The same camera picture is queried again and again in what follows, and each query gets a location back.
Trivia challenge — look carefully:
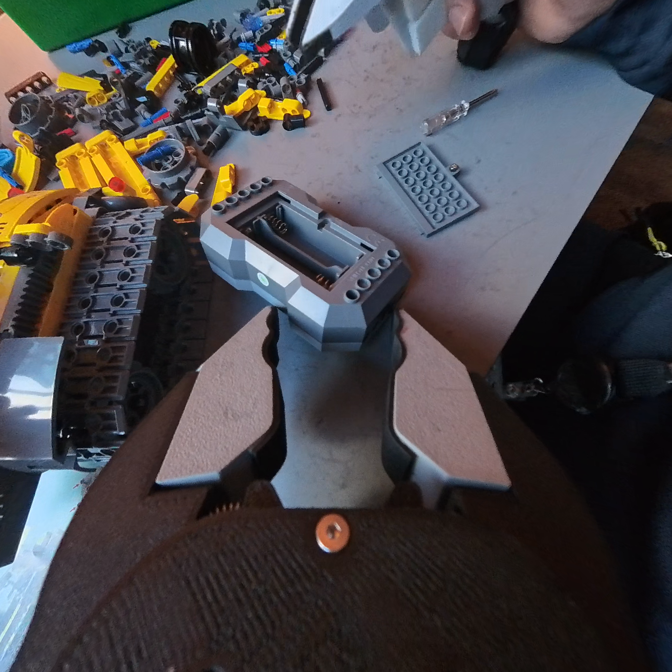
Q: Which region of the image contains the grey round turntable piece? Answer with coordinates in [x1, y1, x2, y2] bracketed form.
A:
[141, 138, 203, 194]

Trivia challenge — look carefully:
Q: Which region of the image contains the green plastic bin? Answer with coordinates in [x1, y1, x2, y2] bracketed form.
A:
[2, 0, 197, 53]

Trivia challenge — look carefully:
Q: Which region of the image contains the yellow tracked robot model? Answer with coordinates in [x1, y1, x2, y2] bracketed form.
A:
[0, 186, 216, 473]

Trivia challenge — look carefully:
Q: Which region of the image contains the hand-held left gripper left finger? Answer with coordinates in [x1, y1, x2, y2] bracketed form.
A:
[155, 307, 289, 494]

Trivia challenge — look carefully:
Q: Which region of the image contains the pile of small building pieces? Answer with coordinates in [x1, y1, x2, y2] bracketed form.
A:
[0, 0, 334, 211]

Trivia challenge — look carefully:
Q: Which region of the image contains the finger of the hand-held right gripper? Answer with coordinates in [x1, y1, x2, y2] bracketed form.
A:
[285, 0, 368, 51]
[365, 0, 447, 57]

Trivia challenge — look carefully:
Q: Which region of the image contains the black badge reel with clip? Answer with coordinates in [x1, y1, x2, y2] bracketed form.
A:
[504, 357, 672, 415]

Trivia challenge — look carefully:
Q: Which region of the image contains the small clear-handled screwdriver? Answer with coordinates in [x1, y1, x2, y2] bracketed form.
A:
[420, 88, 499, 137]

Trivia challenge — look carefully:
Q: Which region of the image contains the person's right forearm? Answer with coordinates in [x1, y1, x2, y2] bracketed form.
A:
[562, 0, 672, 98]

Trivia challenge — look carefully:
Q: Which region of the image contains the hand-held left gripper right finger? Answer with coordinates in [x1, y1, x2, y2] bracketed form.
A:
[379, 309, 513, 511]

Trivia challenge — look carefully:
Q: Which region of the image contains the grey battery box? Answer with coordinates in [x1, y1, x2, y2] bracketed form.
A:
[199, 177, 413, 352]

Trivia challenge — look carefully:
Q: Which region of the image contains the black toy wheel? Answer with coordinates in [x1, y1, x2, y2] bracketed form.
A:
[168, 20, 220, 81]

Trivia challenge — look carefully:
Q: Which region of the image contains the yellow curved panel piece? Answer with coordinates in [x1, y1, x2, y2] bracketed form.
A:
[211, 163, 236, 204]

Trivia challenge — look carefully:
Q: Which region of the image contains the person's right hand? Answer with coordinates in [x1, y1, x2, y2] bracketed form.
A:
[442, 0, 578, 45]

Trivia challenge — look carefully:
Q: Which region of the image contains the grey studded battery cover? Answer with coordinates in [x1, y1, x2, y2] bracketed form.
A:
[377, 142, 481, 238]

